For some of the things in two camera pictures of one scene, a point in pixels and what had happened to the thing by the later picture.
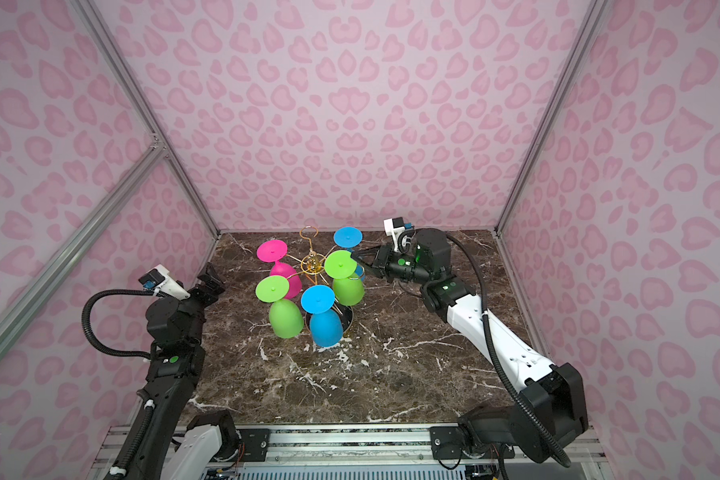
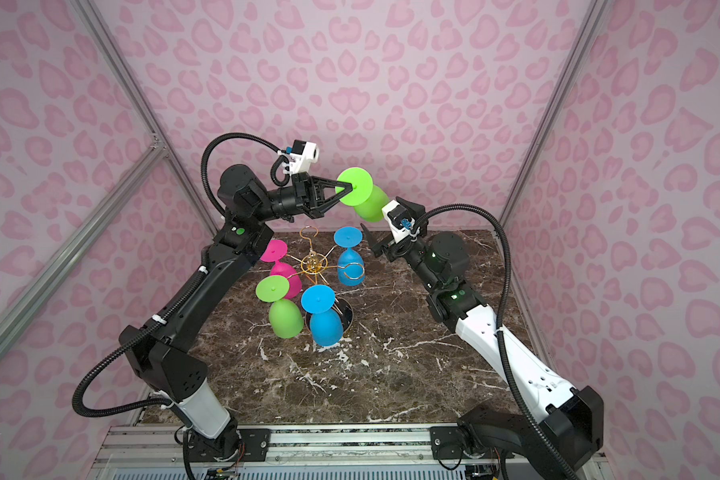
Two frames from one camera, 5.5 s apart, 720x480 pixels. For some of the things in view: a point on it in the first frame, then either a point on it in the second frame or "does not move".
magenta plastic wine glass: [275, 251] does not move
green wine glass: [285, 319] does not move
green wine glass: [348, 286] → [367, 198]
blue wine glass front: [326, 325] does not move
